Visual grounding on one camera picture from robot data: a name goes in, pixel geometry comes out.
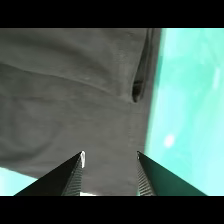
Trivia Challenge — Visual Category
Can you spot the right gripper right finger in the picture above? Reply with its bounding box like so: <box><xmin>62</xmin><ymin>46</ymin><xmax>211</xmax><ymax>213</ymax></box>
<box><xmin>136</xmin><ymin>150</ymin><xmax>208</xmax><ymax>197</ymax></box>

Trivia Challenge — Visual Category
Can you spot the dark grey T-shirt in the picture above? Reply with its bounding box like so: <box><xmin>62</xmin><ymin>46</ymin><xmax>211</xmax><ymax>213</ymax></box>
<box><xmin>0</xmin><ymin>27</ymin><xmax>164</xmax><ymax>197</ymax></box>

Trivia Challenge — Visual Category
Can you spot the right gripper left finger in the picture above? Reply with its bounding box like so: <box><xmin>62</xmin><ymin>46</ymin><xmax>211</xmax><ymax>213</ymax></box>
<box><xmin>13</xmin><ymin>150</ymin><xmax>87</xmax><ymax>197</ymax></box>

